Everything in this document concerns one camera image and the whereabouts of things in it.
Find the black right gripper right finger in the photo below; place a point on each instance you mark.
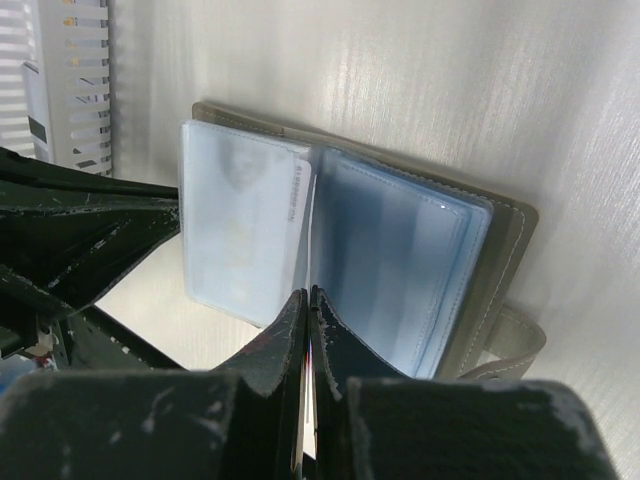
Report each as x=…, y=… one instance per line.
x=373, y=422

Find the grey card holder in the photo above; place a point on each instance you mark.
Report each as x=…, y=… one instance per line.
x=415, y=264

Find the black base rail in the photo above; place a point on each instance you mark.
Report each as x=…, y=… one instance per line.
x=88, y=340

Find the white plastic basket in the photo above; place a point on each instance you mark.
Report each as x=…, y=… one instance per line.
x=55, y=83

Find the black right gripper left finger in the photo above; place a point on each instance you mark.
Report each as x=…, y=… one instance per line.
x=240, y=420

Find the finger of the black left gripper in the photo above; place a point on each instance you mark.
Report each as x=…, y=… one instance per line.
x=68, y=237

